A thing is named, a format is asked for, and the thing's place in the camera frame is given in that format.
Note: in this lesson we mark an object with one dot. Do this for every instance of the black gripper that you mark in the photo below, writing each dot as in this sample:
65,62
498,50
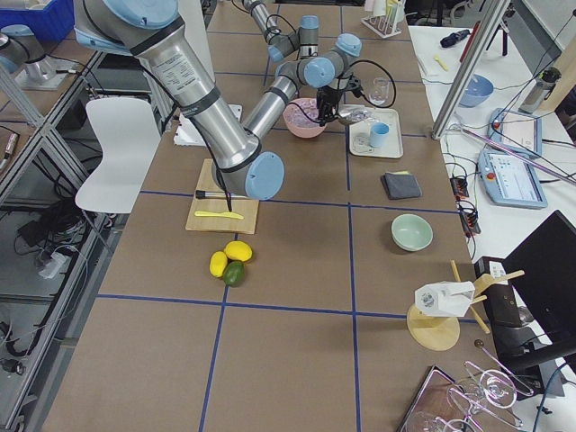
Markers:
324,100

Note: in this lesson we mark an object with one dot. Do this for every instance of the steel ice scoop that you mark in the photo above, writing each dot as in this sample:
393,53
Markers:
352,114

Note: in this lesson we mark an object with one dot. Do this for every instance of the clear ice cube pile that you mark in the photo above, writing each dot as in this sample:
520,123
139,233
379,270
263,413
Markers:
303,113

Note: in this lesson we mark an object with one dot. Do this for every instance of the blue plastic cup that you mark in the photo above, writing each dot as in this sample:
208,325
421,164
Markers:
378,134

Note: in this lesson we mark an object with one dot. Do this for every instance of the white paper cup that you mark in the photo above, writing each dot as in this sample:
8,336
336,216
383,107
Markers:
444,299

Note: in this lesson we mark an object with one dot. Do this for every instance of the wooden cup stand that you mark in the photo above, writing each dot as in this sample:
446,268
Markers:
442,333

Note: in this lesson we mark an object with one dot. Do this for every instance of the pink bowl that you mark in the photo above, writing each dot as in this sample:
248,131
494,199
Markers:
303,133

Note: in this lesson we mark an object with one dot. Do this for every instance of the cream bear serving tray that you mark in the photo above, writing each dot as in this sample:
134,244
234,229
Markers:
359,135

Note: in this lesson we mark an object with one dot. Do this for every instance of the clear wine glass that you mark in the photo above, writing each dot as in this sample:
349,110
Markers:
380,92

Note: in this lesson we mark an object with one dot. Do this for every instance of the gray folded cloth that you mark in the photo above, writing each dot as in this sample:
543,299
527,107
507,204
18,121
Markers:
400,185

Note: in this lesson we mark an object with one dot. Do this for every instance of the wooden cutting board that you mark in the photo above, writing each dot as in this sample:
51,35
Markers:
247,208

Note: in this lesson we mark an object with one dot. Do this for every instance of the white dish rack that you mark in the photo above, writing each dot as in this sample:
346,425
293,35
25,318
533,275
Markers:
384,17

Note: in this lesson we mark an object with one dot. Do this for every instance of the yellow plastic knife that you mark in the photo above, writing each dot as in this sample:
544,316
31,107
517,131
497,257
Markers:
222,214

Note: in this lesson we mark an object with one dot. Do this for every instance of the green ceramic bowl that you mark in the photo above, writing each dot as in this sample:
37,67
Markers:
411,232

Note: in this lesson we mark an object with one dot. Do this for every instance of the steel cylinder muddler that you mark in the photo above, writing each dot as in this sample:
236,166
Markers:
203,195

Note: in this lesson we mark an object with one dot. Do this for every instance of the blue bowl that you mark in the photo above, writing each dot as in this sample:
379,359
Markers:
478,91

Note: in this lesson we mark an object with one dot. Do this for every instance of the yellow lemon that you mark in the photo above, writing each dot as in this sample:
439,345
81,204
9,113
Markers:
238,250
218,263

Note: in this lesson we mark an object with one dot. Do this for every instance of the green lime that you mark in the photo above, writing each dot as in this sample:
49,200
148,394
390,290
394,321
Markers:
234,273

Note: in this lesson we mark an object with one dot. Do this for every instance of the white chair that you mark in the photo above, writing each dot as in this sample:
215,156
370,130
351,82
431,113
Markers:
127,132

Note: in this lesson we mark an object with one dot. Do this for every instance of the blue teach pendant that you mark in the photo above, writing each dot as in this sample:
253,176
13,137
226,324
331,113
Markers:
518,131
510,182

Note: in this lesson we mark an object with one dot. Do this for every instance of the dark water bottle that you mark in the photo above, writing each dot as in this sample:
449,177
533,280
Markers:
545,83

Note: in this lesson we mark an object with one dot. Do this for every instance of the black monitor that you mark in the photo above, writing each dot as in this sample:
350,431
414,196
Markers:
547,256

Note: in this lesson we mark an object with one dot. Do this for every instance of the blue storage bin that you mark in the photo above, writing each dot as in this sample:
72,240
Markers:
53,22

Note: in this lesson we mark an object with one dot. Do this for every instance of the hanging wine glasses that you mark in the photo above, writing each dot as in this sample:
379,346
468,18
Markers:
480,401

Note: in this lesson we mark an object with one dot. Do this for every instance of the aluminium frame post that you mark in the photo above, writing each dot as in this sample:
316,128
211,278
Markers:
477,45

